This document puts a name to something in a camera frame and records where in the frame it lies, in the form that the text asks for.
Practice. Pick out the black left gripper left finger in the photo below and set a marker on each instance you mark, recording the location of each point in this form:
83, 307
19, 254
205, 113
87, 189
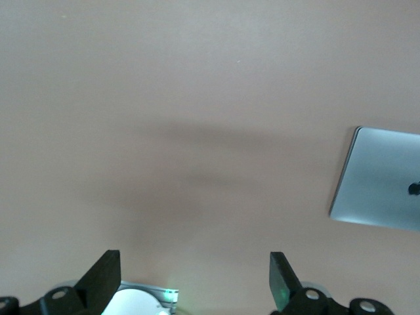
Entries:
98, 285

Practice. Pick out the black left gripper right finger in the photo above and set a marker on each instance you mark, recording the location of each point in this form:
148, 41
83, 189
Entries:
288, 295

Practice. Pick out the grey open-lid laptop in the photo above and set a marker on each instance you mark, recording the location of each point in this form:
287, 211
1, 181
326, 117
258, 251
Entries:
377, 180

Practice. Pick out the brown table cover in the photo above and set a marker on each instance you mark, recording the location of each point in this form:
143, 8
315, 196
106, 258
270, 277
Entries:
197, 98

